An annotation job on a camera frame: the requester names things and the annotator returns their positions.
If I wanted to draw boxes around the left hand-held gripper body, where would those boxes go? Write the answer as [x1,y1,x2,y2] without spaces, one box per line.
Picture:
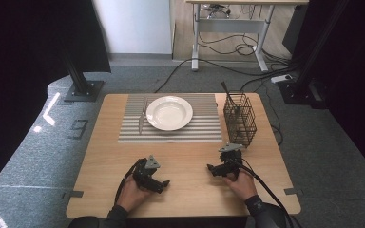
[132,155,162,191]

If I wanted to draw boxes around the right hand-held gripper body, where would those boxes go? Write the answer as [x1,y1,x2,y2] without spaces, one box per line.
[218,142,245,179]

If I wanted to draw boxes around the person's left hand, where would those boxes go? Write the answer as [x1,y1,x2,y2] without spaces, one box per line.
[116,180,155,213]

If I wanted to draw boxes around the person's right hand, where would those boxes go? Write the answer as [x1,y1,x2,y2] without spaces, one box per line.
[223,168,259,202]

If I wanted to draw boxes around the grey striped placemat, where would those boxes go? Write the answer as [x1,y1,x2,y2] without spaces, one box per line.
[117,92,224,144]

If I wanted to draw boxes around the silver table knife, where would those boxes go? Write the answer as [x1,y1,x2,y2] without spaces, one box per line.
[138,96,149,136]

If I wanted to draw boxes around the white plate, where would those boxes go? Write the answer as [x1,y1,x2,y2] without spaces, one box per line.
[145,95,194,132]

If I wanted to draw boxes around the white power strip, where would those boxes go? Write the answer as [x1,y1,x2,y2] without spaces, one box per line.
[270,73,295,85]

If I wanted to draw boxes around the black metal stand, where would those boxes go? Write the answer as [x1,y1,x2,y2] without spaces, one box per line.
[278,0,350,110]
[60,47,106,104]

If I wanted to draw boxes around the white-legged desk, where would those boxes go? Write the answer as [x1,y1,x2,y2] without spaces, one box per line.
[184,0,310,73]

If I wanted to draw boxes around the office chair base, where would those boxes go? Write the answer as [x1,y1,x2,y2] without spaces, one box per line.
[206,3,233,19]

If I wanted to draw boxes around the black curtain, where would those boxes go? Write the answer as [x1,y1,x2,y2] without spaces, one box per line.
[281,0,365,183]
[0,0,112,199]

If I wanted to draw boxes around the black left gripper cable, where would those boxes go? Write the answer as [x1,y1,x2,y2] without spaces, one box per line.
[113,157,147,205]

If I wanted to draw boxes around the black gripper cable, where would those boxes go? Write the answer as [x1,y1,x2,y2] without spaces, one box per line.
[231,157,297,228]
[113,157,147,205]

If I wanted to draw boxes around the black wire cutlery basket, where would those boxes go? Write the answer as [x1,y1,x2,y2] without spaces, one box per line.
[222,91,258,148]

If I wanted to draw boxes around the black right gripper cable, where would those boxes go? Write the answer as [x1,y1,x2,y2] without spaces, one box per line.
[231,157,297,228]

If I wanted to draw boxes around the dark-handled utensil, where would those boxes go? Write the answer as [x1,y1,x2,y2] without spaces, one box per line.
[220,81,242,118]

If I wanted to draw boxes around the black floor cable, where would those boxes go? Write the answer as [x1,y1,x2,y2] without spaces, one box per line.
[153,58,298,94]

